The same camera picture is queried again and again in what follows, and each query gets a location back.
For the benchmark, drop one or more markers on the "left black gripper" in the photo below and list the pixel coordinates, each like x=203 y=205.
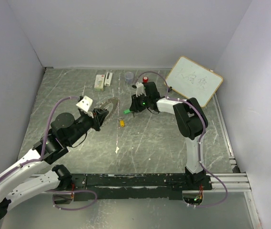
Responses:
x=100 y=115

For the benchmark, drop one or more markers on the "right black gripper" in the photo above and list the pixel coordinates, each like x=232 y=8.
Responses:
x=135 y=106

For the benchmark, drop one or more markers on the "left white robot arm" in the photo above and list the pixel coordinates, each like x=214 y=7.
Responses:
x=14 y=187

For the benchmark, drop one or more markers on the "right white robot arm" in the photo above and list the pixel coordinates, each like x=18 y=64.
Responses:
x=191 y=121

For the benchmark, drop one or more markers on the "green white staple box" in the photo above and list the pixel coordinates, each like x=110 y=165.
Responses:
x=99 y=82

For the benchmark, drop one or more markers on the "clear plastic clip jar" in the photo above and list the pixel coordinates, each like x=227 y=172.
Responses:
x=129 y=77

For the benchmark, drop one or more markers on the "white stapler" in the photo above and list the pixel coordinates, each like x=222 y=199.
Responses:
x=108 y=78

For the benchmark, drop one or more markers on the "white framed whiteboard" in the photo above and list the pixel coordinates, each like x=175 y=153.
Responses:
x=190 y=79

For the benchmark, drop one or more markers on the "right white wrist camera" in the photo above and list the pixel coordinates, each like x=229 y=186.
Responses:
x=139 y=89

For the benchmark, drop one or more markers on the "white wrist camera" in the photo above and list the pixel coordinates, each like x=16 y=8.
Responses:
x=139 y=89
x=87 y=105

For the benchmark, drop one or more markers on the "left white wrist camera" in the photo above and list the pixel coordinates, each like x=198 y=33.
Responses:
x=87 y=105

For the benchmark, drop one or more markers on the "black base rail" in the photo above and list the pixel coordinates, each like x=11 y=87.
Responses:
x=135 y=186

